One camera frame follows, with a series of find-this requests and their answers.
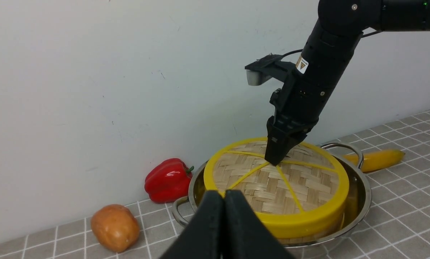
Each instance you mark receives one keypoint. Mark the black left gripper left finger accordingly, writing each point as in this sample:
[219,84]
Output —
[202,237]

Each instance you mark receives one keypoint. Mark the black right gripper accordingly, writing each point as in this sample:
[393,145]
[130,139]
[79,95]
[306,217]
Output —
[306,91]

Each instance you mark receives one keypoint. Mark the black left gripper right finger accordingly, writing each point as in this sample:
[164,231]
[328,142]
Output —
[246,237]

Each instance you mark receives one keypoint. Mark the woven bamboo steamer lid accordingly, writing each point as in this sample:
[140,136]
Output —
[307,174]

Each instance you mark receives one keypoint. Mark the bamboo steamer basket yellow rim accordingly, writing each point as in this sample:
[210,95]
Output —
[292,223]

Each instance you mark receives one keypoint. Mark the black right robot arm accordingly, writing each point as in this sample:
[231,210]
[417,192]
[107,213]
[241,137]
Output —
[348,17]

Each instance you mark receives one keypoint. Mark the stainless steel pot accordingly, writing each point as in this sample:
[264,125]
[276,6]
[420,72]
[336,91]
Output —
[358,202]

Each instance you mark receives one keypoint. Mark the red bell pepper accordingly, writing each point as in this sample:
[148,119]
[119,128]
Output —
[168,181]

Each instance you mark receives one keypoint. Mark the brown potato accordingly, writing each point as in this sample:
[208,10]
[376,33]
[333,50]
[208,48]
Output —
[115,227]

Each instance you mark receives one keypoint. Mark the yellow banana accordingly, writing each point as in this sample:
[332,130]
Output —
[382,159]

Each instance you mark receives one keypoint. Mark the grey checkered tablecloth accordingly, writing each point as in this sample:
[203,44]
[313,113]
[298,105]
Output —
[397,225]

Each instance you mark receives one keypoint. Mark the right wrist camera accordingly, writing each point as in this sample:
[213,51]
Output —
[266,68]

